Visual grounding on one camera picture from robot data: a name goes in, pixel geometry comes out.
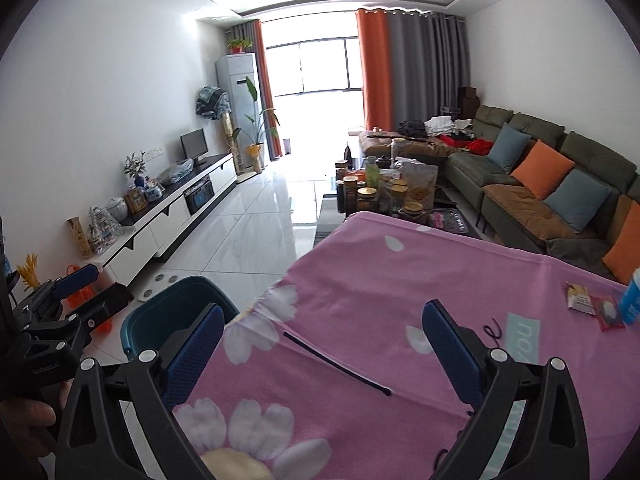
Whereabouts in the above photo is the teal trash bin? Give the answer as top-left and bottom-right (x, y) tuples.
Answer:
(120, 275), (240, 361)

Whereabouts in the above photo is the left hand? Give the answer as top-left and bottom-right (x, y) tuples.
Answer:
(1, 398), (60, 479)

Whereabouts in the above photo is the orange plastic bag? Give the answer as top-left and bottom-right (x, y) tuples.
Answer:
(65, 263), (113, 334)

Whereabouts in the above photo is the white bathroom scale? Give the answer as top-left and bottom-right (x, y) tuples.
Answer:
(138, 272), (182, 302)

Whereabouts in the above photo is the white black tv cabinet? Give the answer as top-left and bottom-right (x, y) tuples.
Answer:
(90, 154), (238, 287)

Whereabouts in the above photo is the red clear packet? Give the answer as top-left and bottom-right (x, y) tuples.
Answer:
(591, 296), (625, 332)

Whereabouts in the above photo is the small snack packet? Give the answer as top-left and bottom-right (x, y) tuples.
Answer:
(565, 283), (594, 316)

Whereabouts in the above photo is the blue white cup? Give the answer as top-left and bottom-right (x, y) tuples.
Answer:
(618, 268), (640, 326)

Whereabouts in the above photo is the orange cushion near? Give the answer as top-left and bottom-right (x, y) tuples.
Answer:
(602, 208), (640, 284)

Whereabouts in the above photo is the orange cushion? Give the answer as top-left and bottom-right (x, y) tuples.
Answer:
(602, 208), (640, 284)
(511, 140), (575, 200)

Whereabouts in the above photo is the small black monitor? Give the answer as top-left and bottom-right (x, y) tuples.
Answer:
(180, 129), (208, 166)

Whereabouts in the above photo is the tall green potted plant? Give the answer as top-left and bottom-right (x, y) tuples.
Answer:
(233, 76), (268, 174)

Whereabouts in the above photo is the teal cushion near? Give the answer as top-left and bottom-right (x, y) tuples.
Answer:
(544, 169), (611, 233)

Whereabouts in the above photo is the teal cushion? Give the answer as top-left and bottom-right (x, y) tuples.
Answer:
(487, 122), (532, 172)
(544, 169), (611, 233)

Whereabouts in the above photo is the green sectional sofa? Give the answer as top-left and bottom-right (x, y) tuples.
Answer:
(444, 105), (639, 283)

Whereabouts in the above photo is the orange cushion far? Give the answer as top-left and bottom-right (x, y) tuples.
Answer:
(511, 140), (575, 200)

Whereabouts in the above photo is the black glass coffee table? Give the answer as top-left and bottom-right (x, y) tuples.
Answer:
(314, 180), (480, 245)

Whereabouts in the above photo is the white standing air conditioner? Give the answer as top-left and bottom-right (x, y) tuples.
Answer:
(216, 53), (266, 174)

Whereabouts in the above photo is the teal cushion far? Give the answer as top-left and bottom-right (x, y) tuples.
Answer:
(487, 122), (532, 172)

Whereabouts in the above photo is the potted plant on conditioner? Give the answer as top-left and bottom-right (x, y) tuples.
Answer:
(227, 38), (253, 54)

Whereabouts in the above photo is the left striped curtain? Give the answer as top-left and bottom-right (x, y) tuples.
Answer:
(228, 20), (283, 160)

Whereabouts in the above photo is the brown ottoman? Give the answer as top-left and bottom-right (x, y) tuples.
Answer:
(358, 130), (461, 160)

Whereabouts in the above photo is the orange and grey curtain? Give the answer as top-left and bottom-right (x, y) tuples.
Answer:
(356, 9), (471, 131)

